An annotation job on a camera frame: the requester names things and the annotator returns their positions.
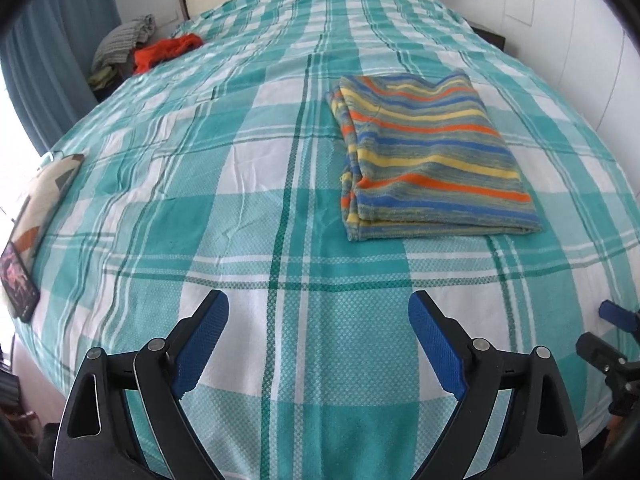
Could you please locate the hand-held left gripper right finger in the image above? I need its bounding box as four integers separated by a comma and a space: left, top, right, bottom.
407, 290, 583, 480

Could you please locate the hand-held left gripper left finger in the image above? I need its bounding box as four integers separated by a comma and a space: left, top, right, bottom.
52, 289, 231, 480

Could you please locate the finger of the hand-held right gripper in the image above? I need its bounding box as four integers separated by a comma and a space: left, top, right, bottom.
599, 300, 640, 333
575, 332, 640, 417

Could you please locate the striped knit sweater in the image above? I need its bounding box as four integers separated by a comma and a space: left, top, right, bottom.
326, 72, 545, 243

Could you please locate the pile of grey clothes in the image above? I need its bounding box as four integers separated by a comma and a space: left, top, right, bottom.
89, 14, 157, 86

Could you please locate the teal plaid bed blanket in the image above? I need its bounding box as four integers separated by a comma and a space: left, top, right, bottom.
10, 0, 640, 480

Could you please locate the black smartphone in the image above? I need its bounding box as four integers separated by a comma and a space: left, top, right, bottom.
0, 241, 41, 323

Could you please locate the patterned cushion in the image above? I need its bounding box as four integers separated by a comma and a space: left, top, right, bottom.
12, 152, 86, 266

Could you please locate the white wardrobe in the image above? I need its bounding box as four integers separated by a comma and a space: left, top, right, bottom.
505, 0, 640, 156

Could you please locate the orange cloth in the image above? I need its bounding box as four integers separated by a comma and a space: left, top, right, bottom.
132, 33, 203, 76

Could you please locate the dark wooden nightstand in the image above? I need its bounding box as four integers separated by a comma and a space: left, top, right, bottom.
470, 22, 507, 53

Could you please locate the blue-grey curtain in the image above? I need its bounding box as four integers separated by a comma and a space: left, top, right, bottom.
0, 0, 123, 161

